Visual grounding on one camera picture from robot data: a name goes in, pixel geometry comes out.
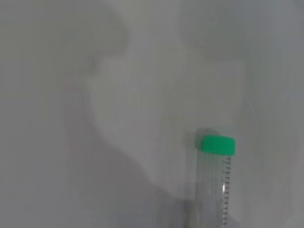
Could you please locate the green-capped clear test tube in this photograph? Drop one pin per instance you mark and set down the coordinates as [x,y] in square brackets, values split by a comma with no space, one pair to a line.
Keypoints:
[213,171]

